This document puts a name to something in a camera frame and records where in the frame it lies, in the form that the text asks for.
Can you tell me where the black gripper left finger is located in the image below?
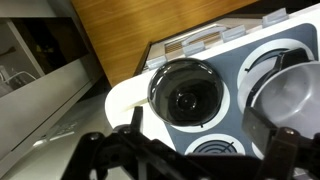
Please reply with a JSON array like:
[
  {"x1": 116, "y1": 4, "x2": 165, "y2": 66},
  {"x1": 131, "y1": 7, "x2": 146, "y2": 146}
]
[{"x1": 61, "y1": 105, "x2": 188, "y2": 180}]

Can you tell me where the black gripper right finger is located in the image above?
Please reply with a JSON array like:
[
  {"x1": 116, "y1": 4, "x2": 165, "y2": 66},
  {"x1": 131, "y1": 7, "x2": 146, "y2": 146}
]
[{"x1": 241, "y1": 106, "x2": 320, "y2": 180}]

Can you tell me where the black frying pan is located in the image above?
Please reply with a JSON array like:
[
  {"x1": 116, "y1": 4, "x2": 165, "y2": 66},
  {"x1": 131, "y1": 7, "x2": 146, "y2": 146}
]
[{"x1": 147, "y1": 58, "x2": 224, "y2": 127}]

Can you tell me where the small grey pot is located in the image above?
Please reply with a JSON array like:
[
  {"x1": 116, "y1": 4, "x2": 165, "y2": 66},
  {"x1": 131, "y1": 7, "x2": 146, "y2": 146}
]
[{"x1": 245, "y1": 47, "x2": 320, "y2": 140}]

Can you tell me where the grey stove knob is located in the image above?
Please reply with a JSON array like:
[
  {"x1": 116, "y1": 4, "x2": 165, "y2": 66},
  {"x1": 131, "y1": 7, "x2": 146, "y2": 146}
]
[
  {"x1": 182, "y1": 41, "x2": 206, "y2": 57},
  {"x1": 261, "y1": 7, "x2": 289, "y2": 28},
  {"x1": 221, "y1": 24, "x2": 247, "y2": 43},
  {"x1": 145, "y1": 54, "x2": 168, "y2": 70}
]

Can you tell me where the white toy kitchen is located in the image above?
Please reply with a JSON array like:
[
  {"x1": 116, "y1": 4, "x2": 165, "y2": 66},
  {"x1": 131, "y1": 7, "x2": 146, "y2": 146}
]
[{"x1": 104, "y1": 3, "x2": 320, "y2": 180}]

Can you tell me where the grey glass door cabinet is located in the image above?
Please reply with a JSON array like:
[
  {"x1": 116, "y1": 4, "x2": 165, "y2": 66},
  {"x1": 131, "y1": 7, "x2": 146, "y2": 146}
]
[{"x1": 0, "y1": 0, "x2": 111, "y2": 178}]

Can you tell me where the grey oven door handle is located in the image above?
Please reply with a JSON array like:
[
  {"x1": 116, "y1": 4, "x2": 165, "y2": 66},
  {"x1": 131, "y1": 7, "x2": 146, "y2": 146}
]
[{"x1": 181, "y1": 25, "x2": 228, "y2": 47}]

